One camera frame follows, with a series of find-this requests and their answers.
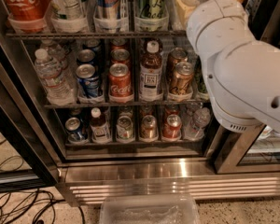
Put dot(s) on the gold can middle front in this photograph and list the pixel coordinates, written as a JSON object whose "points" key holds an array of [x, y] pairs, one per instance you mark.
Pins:
{"points": [[181, 78]]}

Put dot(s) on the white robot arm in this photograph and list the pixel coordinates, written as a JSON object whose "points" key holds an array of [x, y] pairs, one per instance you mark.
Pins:
{"points": [[241, 74]]}

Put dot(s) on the brown tea bottle middle shelf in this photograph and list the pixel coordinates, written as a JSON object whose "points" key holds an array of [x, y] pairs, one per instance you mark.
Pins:
{"points": [[150, 72]]}

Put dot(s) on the water bottle middle shelf front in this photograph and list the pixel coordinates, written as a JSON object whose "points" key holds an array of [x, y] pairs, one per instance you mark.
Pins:
{"points": [[53, 79]]}

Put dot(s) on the green can middle front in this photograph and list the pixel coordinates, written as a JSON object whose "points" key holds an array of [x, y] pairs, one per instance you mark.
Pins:
{"points": [[200, 82]]}

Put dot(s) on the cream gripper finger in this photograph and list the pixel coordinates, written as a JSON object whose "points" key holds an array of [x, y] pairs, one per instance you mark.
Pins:
{"points": [[184, 9]]}

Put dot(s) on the water bottle bottom shelf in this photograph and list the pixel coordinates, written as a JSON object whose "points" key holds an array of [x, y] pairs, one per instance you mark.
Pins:
{"points": [[194, 130]]}

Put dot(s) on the clear plastic bin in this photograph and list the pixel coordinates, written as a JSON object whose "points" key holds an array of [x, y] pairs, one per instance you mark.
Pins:
{"points": [[150, 209]]}

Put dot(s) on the blue Pepsi can rear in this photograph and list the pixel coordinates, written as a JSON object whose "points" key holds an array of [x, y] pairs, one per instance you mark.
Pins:
{"points": [[86, 56]]}

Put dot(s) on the green LaCroix can top shelf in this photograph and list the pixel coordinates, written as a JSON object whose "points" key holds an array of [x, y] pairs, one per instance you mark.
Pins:
{"points": [[150, 9]]}

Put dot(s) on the red Coca-Cola can middle rear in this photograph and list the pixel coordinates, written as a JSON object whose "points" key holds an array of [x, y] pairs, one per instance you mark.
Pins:
{"points": [[121, 56]]}

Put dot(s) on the red Coca-Cola can top shelf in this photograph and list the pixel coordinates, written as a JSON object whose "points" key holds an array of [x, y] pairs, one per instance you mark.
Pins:
{"points": [[28, 16]]}

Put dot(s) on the green white can bottom shelf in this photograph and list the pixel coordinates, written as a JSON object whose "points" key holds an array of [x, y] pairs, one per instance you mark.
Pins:
{"points": [[124, 128]]}

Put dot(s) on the glass fridge door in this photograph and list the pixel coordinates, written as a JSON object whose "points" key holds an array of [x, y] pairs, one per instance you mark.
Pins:
{"points": [[252, 152], [24, 161]]}

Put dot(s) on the blue Pepsi can front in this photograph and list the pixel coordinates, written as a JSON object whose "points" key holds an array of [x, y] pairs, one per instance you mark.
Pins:
{"points": [[89, 80]]}

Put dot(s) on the red can bottom shelf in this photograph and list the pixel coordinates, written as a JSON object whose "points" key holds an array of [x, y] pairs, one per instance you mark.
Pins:
{"points": [[172, 126]]}

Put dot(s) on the stainless steel fridge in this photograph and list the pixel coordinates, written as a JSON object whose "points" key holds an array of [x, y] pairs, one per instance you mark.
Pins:
{"points": [[87, 174]]}

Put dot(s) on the tea bottle bottom shelf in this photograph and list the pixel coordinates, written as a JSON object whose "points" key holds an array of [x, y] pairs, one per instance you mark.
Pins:
{"points": [[99, 126]]}

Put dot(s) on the gold can middle rear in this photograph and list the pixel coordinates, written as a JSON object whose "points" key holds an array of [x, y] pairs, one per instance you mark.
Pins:
{"points": [[175, 56]]}

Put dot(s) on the silver green can top shelf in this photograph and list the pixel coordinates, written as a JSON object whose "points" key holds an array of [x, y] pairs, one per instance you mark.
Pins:
{"points": [[69, 16]]}

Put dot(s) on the left glass fridge door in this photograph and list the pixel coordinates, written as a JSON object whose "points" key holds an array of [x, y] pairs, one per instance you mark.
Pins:
{"points": [[24, 161]]}

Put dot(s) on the water bottle middle shelf rear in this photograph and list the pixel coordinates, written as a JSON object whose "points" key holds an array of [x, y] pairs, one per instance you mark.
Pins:
{"points": [[55, 50]]}

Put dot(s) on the red Coca-Cola can middle front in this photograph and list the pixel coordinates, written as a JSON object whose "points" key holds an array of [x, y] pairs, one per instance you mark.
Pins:
{"points": [[120, 82]]}

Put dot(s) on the blue can bottom shelf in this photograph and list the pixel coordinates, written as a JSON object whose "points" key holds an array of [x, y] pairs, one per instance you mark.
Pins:
{"points": [[75, 129]]}

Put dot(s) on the blue Red Bull can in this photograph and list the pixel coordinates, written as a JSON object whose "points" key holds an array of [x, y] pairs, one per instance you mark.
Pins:
{"points": [[108, 9]]}

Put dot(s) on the blue pepsi can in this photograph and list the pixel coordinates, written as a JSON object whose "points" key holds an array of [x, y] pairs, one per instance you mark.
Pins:
{"points": [[89, 80], [86, 56]]}

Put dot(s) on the right glass fridge door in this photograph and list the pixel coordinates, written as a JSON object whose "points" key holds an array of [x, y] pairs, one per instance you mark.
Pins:
{"points": [[252, 152]]}

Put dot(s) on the copper can bottom shelf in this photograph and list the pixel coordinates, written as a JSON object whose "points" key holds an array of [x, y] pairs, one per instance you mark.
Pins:
{"points": [[148, 128]]}

